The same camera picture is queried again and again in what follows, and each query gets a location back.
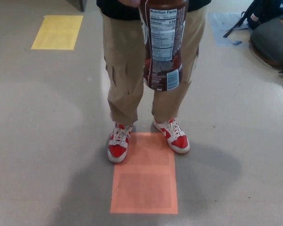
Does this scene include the orange paper sheet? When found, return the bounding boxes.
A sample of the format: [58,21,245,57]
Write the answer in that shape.
[110,132,179,214]

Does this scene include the person's left red white sneaker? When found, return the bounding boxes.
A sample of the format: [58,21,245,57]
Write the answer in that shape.
[152,117,191,155]

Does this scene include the yellow paper sheet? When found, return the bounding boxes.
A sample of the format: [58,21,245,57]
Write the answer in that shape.
[30,15,84,50]

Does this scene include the black shirt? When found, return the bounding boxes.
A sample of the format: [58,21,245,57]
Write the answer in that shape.
[96,0,209,18]

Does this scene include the dark furniture base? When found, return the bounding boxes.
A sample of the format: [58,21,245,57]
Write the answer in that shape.
[73,0,85,12]

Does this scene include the brown protein shake bottle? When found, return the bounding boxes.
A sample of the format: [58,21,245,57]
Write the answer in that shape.
[138,0,190,92]

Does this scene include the person's right red white sneaker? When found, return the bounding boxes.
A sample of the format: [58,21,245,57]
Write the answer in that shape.
[107,121,134,163]

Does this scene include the khaki cargo trousers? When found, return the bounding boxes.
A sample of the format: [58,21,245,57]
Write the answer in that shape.
[99,4,206,123]

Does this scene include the blue paper sheet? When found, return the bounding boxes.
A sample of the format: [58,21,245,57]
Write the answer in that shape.
[207,12,253,47]

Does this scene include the person's bare hand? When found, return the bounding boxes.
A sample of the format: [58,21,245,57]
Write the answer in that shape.
[119,0,142,7]

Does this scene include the dark blue backpack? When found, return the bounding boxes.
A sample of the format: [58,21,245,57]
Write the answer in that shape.
[223,0,283,38]

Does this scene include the person's red white sneaker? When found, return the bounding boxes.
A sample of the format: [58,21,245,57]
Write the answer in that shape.
[152,117,191,155]
[107,121,134,163]

